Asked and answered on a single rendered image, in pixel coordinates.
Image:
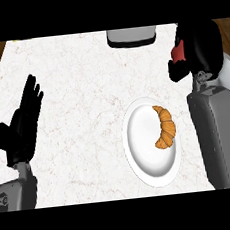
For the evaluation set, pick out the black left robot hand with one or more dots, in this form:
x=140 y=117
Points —
x=23 y=130

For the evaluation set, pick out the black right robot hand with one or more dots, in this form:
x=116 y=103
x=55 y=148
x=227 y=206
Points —
x=202 y=49

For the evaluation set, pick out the red bell pepper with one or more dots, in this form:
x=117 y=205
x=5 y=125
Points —
x=178 y=52

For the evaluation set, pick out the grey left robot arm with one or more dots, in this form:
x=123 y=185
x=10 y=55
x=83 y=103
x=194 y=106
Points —
x=18 y=194

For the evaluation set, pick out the white plate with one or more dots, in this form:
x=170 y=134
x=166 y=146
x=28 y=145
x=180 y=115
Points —
x=147 y=150

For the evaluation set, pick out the grey and black appliance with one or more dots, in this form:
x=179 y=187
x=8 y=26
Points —
x=131 y=36

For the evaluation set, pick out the orange croissant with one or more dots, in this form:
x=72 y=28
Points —
x=167 y=128

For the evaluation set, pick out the yellow object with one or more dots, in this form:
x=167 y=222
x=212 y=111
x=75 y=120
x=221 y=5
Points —
x=22 y=40

